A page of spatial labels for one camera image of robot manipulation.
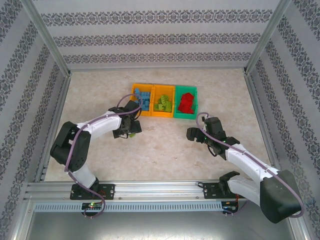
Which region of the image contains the green plastic bin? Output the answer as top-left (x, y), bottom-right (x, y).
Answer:
top-left (174, 85), bottom-right (199, 120)

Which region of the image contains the orange plastic bin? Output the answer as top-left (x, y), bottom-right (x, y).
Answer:
top-left (151, 84), bottom-right (176, 119)
top-left (131, 83), bottom-right (155, 118)

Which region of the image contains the grey metal panel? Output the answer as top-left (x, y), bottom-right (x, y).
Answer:
top-left (23, 198), bottom-right (300, 240)

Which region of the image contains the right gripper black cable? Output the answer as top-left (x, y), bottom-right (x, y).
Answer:
top-left (206, 145), bottom-right (218, 158)

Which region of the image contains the aluminium side rail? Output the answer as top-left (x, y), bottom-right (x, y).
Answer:
top-left (243, 69), bottom-right (285, 180)
top-left (34, 72), bottom-right (73, 183)

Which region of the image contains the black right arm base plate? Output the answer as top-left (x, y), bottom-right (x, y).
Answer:
top-left (202, 181), bottom-right (250, 200)

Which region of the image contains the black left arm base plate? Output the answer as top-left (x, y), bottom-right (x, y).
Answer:
top-left (69, 183), bottom-right (116, 201)

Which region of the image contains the aluminium mounting rail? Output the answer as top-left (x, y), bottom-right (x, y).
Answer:
top-left (24, 180), bottom-right (294, 201)

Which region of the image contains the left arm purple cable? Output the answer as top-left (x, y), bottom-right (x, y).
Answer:
top-left (64, 93), bottom-right (144, 219)

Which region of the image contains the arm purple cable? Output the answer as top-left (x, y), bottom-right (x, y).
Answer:
top-left (64, 93), bottom-right (144, 219)
top-left (195, 112), bottom-right (305, 218)

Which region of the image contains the slotted grey cable duct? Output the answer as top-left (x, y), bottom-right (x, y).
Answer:
top-left (33, 201), bottom-right (224, 213)

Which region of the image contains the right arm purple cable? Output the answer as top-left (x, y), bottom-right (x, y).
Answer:
top-left (195, 112), bottom-right (305, 218)

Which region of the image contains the aluminium frame post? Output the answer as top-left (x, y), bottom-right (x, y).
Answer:
top-left (242, 0), bottom-right (293, 76)
top-left (19, 0), bottom-right (73, 76)

